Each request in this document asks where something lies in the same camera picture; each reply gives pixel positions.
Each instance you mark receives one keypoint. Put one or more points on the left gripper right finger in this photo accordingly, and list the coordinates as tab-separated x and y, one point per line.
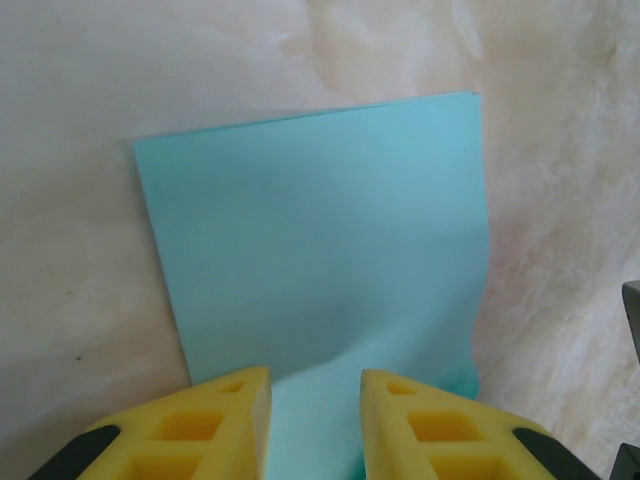
425	415

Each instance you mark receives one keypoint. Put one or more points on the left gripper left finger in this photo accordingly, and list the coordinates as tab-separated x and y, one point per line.
200	410

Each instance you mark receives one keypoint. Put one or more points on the light blue cloth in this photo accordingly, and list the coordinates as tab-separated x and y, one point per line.
310	225

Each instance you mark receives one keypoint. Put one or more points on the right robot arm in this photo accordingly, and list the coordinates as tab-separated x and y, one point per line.
629	465

